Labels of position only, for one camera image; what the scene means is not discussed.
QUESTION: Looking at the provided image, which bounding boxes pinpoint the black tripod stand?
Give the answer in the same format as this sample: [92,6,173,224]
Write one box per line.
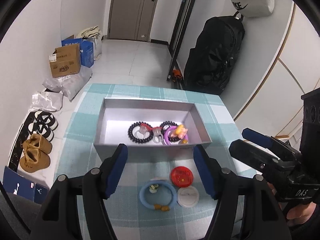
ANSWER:
[167,0,196,81]

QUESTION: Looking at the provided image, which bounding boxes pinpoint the blue hair ring with charms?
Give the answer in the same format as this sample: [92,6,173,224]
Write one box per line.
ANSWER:
[139,180,178,212]

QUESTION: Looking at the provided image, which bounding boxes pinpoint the purple hair ring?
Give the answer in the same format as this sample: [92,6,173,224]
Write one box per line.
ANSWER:
[162,126,189,146]

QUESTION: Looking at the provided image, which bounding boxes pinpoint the orange black tool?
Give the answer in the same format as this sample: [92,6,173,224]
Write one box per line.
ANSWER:
[171,69,183,83]

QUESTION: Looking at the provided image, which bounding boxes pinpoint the grey plastic parcel bag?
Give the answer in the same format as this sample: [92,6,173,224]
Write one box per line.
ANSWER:
[42,66,92,101]

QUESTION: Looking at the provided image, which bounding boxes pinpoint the brown cardboard box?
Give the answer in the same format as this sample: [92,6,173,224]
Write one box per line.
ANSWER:
[48,44,81,78]

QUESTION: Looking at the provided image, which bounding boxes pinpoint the doll head hair clip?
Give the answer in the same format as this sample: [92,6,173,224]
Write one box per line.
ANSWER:
[174,125,188,144]

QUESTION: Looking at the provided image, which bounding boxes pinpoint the red China badge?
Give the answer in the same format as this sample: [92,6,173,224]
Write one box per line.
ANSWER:
[170,166,194,188]

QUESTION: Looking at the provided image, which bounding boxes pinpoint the right hand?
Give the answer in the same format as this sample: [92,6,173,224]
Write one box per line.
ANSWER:
[267,181,318,228]

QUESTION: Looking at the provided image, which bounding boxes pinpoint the teal plaid tablecloth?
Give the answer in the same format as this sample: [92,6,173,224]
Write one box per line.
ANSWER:
[55,83,256,239]

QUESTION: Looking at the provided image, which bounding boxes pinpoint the red clear hair clip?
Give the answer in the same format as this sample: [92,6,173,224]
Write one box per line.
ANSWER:
[135,122,164,144]

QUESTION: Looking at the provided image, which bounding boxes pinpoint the grey door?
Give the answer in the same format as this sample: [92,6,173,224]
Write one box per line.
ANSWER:
[107,0,157,42]

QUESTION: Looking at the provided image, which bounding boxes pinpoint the tan suede boot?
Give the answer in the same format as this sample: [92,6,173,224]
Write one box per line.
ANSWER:
[20,148,50,173]
[22,133,52,155]

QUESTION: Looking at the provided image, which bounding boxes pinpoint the black spiral hair tie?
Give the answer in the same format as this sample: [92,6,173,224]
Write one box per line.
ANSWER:
[127,121,154,144]
[159,121,180,134]

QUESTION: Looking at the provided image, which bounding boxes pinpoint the white round badge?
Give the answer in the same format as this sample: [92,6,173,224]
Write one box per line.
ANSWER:
[177,186,200,208]

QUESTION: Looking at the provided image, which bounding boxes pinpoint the blue Jordan shoebox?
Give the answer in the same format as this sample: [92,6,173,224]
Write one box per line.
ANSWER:
[3,166,49,204]

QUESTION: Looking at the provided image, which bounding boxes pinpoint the black white sneaker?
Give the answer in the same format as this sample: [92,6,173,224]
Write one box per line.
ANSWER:
[28,122,54,142]
[34,111,59,131]

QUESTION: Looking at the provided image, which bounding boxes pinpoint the blue cardboard box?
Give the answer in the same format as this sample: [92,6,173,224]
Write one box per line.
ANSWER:
[61,37,94,68]

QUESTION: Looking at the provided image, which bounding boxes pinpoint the grey jewelry box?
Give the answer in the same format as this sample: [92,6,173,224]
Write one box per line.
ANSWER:
[94,98,212,163]

